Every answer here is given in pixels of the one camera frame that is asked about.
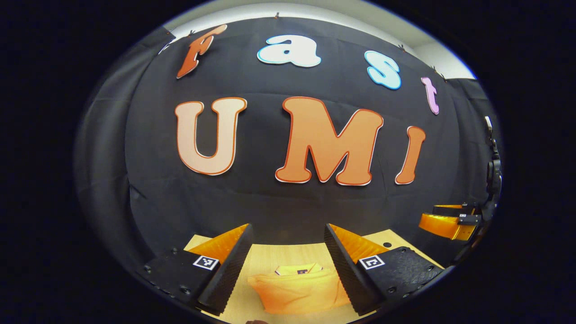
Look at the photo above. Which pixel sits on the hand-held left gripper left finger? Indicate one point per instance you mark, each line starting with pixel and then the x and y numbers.
pixel 231 270

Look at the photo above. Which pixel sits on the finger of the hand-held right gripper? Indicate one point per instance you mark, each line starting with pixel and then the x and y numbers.
pixel 450 210
pixel 441 225

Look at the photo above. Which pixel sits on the orange T-shirt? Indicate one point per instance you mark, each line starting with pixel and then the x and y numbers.
pixel 297 290

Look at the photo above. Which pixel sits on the black backdrop cloth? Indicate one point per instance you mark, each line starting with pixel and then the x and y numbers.
pixel 270 207

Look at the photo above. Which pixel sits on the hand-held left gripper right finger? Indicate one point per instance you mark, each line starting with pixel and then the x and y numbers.
pixel 346 274

